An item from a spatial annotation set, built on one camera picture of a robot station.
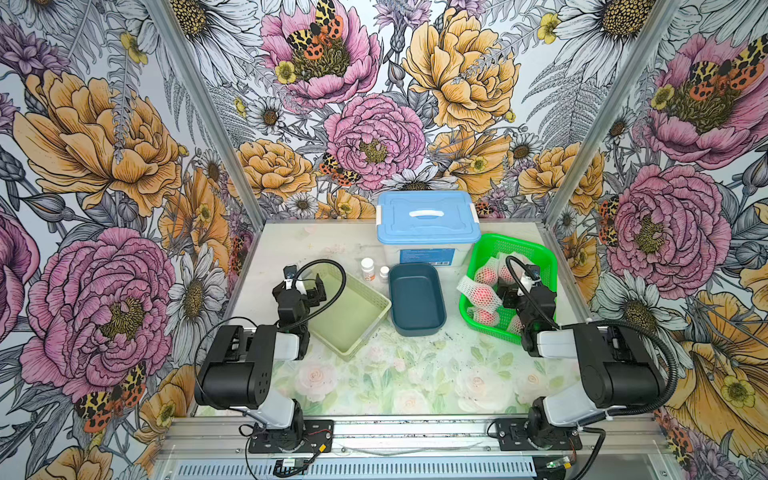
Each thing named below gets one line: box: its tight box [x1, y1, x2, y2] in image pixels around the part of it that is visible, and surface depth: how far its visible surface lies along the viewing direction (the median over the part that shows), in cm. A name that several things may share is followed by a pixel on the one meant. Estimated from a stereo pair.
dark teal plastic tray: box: [388, 263, 447, 337], surface depth 101 cm
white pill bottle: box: [361, 257, 376, 282], surface depth 102 cm
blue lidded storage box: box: [375, 190, 482, 268], surface depth 101 cm
